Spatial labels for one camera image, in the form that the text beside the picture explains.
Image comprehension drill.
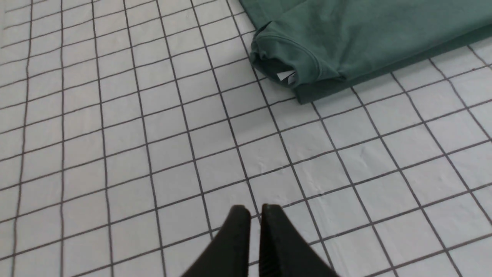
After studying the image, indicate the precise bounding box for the white grid table mat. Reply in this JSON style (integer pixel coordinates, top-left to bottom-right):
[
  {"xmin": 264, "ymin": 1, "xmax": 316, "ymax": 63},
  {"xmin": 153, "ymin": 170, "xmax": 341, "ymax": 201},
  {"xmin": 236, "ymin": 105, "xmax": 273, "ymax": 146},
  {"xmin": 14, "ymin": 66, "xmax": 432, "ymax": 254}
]
[{"xmin": 0, "ymin": 0, "xmax": 492, "ymax": 277}]

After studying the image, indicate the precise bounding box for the green long sleeve shirt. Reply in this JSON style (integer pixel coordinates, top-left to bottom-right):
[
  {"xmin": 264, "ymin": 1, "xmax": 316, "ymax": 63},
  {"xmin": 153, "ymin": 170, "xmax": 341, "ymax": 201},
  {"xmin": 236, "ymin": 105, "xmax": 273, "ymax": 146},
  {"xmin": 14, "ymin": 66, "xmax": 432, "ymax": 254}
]
[{"xmin": 240, "ymin": 0, "xmax": 492, "ymax": 104}]

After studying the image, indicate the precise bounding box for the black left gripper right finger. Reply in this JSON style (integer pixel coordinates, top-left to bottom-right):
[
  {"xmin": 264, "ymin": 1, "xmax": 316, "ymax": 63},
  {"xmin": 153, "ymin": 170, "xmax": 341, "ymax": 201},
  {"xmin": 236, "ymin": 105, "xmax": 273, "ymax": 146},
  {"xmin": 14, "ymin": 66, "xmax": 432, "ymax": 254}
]
[{"xmin": 259, "ymin": 204, "xmax": 338, "ymax": 277}]

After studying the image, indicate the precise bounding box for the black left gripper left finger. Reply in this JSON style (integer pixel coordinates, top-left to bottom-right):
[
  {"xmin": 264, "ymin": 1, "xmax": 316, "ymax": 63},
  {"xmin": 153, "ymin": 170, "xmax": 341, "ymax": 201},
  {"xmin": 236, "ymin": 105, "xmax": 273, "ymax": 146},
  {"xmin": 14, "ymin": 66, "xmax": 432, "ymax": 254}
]
[{"xmin": 183, "ymin": 205, "xmax": 251, "ymax": 277}]

